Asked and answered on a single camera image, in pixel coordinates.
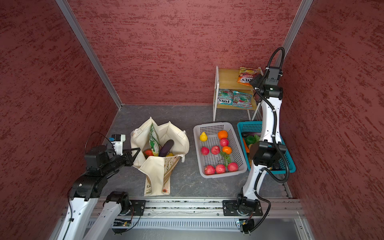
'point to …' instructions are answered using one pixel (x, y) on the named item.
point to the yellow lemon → (170, 154)
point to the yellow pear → (203, 137)
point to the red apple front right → (233, 167)
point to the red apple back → (224, 142)
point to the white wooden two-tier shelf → (227, 79)
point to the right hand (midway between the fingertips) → (254, 83)
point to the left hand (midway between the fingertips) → (140, 152)
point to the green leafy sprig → (226, 157)
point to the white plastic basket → (211, 129)
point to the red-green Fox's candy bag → (242, 100)
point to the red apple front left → (209, 170)
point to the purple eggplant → (166, 148)
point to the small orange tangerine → (227, 149)
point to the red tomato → (149, 153)
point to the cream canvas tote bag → (158, 170)
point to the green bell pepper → (250, 139)
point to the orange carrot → (247, 148)
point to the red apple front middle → (220, 168)
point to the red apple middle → (215, 150)
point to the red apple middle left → (205, 151)
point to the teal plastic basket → (256, 126)
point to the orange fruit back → (222, 134)
